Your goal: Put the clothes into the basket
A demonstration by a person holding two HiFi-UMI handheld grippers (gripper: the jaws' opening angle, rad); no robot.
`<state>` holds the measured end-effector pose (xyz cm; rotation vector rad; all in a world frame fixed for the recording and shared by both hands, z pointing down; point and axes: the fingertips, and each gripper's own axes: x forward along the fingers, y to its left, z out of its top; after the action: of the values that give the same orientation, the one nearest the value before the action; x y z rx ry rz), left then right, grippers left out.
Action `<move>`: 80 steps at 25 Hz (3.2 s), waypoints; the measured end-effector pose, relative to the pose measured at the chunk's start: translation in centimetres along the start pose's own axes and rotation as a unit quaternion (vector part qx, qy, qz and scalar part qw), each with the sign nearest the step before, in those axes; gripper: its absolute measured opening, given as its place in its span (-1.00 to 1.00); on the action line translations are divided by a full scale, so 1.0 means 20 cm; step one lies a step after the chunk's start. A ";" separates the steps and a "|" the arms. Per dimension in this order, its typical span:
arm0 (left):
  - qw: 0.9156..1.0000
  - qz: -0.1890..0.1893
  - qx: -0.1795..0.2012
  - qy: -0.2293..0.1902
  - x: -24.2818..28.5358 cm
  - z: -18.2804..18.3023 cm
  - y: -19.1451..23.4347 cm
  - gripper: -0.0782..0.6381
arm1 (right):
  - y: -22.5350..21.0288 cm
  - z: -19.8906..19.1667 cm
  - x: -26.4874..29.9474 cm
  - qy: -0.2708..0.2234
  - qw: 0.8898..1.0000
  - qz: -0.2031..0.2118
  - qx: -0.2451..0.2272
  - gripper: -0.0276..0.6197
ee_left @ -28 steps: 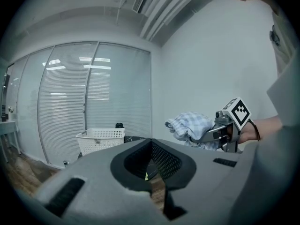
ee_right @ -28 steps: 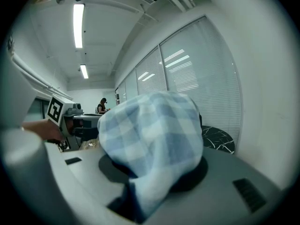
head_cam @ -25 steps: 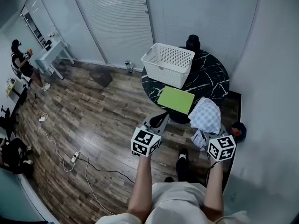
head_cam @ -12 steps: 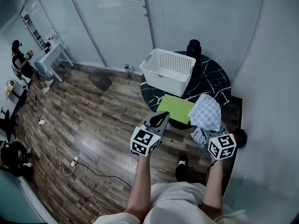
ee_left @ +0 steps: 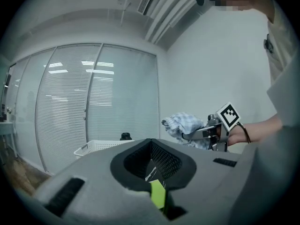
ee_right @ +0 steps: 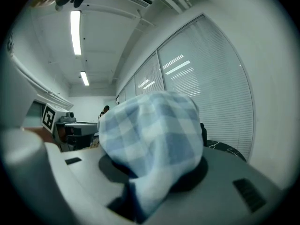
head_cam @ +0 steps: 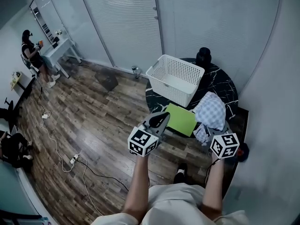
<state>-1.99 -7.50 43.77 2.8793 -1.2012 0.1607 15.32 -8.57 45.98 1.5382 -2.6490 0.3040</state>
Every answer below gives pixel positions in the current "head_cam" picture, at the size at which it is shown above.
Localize green folder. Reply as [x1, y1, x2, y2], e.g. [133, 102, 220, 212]
[164, 103, 198, 137]

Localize blue checked clothes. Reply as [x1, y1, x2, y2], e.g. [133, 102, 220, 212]
[193, 91, 227, 146]

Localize dark bag with orange patch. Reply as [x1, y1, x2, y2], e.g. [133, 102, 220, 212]
[235, 142, 249, 163]

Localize white window blind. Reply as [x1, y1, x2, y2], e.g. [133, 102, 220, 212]
[77, 0, 164, 71]

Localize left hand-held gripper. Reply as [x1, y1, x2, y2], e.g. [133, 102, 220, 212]
[127, 112, 171, 158]

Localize black desk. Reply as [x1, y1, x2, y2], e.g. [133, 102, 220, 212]
[8, 75, 39, 128]

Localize person's cream shirt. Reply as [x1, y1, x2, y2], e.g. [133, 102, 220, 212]
[91, 183, 249, 225]

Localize white floor cable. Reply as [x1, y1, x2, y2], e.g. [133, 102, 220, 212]
[39, 117, 75, 173]
[78, 155, 104, 217]

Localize person's right forearm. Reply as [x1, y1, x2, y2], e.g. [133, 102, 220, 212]
[202, 157, 225, 220]

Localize white plastic laundry basket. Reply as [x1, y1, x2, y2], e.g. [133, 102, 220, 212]
[145, 54, 205, 108]

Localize yellow-green small tray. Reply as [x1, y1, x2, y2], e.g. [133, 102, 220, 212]
[10, 71, 23, 91]

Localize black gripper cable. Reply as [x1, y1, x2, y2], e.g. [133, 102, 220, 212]
[204, 158, 218, 187]

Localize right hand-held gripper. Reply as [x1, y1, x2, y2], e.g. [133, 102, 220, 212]
[207, 120, 240, 159]

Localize tall framed wall mirror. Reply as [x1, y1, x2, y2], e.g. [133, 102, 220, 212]
[30, 0, 56, 44]

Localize black floor cable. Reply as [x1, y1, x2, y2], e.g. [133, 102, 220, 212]
[75, 159, 129, 192]

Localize black bottle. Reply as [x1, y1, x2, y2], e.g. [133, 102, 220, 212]
[195, 47, 212, 70]

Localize clear water bottle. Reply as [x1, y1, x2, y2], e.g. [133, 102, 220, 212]
[131, 65, 142, 79]

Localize person's left forearm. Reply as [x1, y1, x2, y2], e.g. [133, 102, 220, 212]
[123, 155, 150, 222]

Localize round black marble table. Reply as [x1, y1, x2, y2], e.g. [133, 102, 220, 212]
[145, 58, 239, 139]

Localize black square plastic part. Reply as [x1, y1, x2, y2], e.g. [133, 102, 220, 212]
[95, 70, 119, 91]

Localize person's black shoe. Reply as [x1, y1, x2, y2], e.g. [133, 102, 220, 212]
[173, 163, 188, 185]

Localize white desk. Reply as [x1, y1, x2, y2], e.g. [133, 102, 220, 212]
[42, 37, 82, 79]

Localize black office chair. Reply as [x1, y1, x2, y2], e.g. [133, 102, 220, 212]
[0, 97, 15, 120]

